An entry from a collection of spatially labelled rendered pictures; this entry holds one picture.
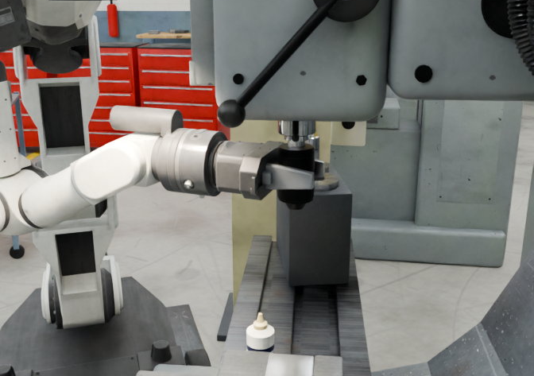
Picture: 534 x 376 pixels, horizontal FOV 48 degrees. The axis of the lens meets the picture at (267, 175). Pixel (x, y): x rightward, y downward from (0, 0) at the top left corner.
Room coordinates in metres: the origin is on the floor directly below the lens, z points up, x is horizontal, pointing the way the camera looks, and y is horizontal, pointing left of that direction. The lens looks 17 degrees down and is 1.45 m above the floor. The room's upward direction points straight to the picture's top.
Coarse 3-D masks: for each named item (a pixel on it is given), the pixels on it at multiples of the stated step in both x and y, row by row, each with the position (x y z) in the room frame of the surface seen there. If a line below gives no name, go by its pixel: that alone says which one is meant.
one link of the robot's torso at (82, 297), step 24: (48, 240) 1.28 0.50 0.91; (72, 240) 1.33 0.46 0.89; (96, 240) 1.31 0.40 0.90; (72, 264) 1.37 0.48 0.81; (96, 264) 1.32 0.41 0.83; (48, 288) 1.39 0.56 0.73; (72, 288) 1.35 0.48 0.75; (96, 288) 1.36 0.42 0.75; (72, 312) 1.36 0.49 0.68; (96, 312) 1.38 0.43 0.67
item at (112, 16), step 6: (108, 6) 9.83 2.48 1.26; (114, 6) 9.85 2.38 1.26; (108, 12) 9.83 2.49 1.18; (114, 12) 9.84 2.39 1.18; (108, 18) 9.84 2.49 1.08; (114, 18) 9.84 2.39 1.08; (108, 24) 9.85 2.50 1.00; (114, 24) 9.83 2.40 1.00; (114, 30) 9.83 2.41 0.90; (114, 36) 9.85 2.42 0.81
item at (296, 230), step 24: (336, 192) 1.08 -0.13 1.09; (288, 216) 1.07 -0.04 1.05; (312, 216) 1.07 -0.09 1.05; (336, 216) 1.07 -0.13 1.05; (288, 240) 1.06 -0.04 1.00; (312, 240) 1.07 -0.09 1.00; (336, 240) 1.07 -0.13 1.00; (288, 264) 1.06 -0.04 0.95; (312, 264) 1.07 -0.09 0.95; (336, 264) 1.07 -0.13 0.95
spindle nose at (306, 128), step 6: (282, 126) 0.73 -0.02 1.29; (288, 126) 0.72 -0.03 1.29; (300, 126) 0.72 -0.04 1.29; (306, 126) 0.72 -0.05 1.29; (312, 126) 0.73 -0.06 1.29; (282, 132) 0.73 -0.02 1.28; (288, 132) 0.72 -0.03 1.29; (300, 132) 0.72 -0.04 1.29; (306, 132) 0.72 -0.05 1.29; (312, 132) 0.73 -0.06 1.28
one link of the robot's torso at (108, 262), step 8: (104, 256) 1.58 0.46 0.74; (112, 256) 1.58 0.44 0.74; (48, 264) 1.53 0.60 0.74; (104, 264) 1.55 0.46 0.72; (112, 264) 1.53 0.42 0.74; (48, 272) 1.48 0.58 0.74; (112, 272) 1.48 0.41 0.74; (48, 280) 1.44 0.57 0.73; (112, 280) 1.44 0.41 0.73; (120, 280) 1.47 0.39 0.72; (120, 288) 1.44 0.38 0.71; (120, 296) 1.43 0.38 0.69; (48, 304) 1.36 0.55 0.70; (120, 304) 1.43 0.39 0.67; (48, 312) 1.36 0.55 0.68; (48, 320) 1.37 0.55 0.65
